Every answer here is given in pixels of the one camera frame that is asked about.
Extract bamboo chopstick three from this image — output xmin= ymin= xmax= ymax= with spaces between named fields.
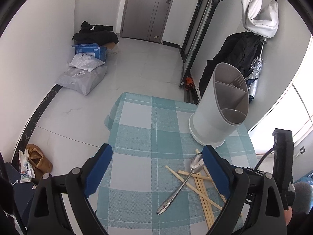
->
xmin=195 ymin=178 xmax=214 ymax=229

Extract dark blue shoe box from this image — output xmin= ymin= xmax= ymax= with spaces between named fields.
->
xmin=5 ymin=162 xmax=37 ymax=227

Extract white crumpled bag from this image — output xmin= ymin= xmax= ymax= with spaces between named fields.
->
xmin=19 ymin=150 xmax=36 ymax=183

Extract brown shoes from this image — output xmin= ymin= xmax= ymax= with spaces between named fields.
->
xmin=26 ymin=144 xmax=53 ymax=180

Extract white plastic parcel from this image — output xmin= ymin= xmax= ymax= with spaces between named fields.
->
xmin=68 ymin=52 xmax=105 ymax=72

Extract black clothing pile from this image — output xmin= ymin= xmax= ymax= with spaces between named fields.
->
xmin=72 ymin=21 xmax=119 ymax=46

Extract silver folded umbrella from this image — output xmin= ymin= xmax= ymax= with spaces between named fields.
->
xmin=246 ymin=37 xmax=267 ymax=102

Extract black hanging jacket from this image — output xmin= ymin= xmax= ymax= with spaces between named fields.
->
xmin=199 ymin=31 xmax=261 ymax=96

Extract bamboo chopstick four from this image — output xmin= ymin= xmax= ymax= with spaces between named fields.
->
xmin=195 ymin=149 xmax=227 ymax=203

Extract bamboo chopstick two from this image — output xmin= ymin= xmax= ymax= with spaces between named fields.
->
xmin=177 ymin=170 xmax=213 ymax=181

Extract blue cardboard box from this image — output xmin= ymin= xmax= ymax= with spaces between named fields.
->
xmin=72 ymin=43 xmax=107 ymax=62

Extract metal spoon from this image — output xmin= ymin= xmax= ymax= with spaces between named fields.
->
xmin=156 ymin=152 xmax=204 ymax=215

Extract grey door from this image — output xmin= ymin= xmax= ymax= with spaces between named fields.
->
xmin=121 ymin=0 xmax=172 ymax=43

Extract bamboo chopstick five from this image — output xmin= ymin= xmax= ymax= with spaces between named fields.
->
xmin=197 ymin=173 xmax=243 ymax=217

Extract grey plastic parcel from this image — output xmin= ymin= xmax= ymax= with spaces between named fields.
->
xmin=56 ymin=65 xmax=107 ymax=96

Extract teal plaid tablecloth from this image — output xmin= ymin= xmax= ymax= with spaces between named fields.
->
xmin=94 ymin=92 xmax=258 ymax=235

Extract black sliding door frame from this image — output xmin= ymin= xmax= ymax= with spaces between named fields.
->
xmin=179 ymin=0 xmax=227 ymax=89

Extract white utensil holder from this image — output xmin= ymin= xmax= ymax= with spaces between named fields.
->
xmin=189 ymin=63 xmax=249 ymax=148

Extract right hand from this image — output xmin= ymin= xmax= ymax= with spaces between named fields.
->
xmin=284 ymin=206 xmax=293 ymax=225

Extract bamboo chopstick one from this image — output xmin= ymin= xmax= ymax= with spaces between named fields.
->
xmin=165 ymin=165 xmax=223 ymax=210

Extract white hanging bag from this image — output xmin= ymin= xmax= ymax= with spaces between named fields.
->
xmin=241 ymin=0 xmax=279 ymax=38

